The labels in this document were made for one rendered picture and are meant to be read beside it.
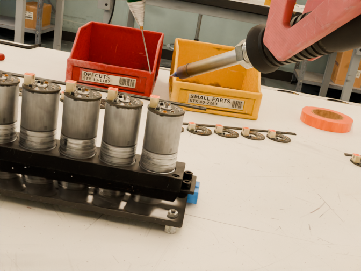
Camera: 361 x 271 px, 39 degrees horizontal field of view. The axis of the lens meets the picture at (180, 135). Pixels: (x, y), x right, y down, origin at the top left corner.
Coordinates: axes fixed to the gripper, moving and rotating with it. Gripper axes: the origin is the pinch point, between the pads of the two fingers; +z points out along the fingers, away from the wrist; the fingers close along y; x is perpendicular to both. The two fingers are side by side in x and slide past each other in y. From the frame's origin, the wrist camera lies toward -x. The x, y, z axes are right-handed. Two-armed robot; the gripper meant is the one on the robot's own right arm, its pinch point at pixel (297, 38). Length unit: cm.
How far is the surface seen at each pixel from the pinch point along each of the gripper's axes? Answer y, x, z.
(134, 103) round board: 0.9, -6.3, 11.0
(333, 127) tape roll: -29.5, -6.3, 17.4
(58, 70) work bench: -10.0, -30.2, 31.1
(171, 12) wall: -281, -282, 205
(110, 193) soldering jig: 3.3, -2.0, 14.5
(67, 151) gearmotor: 4.2, -6.3, 15.3
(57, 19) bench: -138, -229, 178
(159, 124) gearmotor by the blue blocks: 0.2, -4.1, 10.7
